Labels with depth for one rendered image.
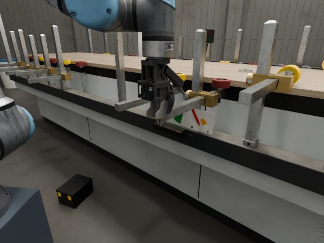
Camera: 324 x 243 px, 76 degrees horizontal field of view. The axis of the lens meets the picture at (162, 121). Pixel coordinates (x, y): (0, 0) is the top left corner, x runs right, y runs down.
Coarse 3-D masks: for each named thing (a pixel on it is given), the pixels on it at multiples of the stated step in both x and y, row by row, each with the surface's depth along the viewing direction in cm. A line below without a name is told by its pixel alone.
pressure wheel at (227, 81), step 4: (212, 80) 95; (216, 80) 92; (220, 80) 92; (224, 80) 92; (228, 80) 92; (212, 84) 95; (216, 84) 92; (220, 84) 92; (224, 84) 91; (228, 84) 92; (220, 88) 92; (224, 88) 92
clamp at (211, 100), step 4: (188, 92) 89; (192, 92) 87; (196, 92) 87; (200, 92) 87; (204, 92) 87; (208, 92) 87; (192, 96) 88; (196, 96) 86; (204, 96) 84; (208, 96) 83; (212, 96) 82; (216, 96) 84; (208, 100) 83; (212, 100) 82; (216, 100) 84; (204, 104) 85; (208, 104) 84; (212, 104) 83; (216, 104) 85
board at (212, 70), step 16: (96, 64) 164; (112, 64) 158; (128, 64) 158; (176, 64) 158; (192, 64) 158; (208, 64) 158; (224, 64) 158; (240, 64) 158; (208, 80) 104; (240, 80) 96; (304, 80) 96; (320, 80) 96; (320, 96) 76
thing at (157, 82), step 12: (144, 60) 56; (156, 60) 56; (168, 60) 58; (144, 72) 59; (156, 72) 58; (144, 84) 59; (156, 84) 56; (168, 84) 61; (144, 96) 60; (156, 96) 58
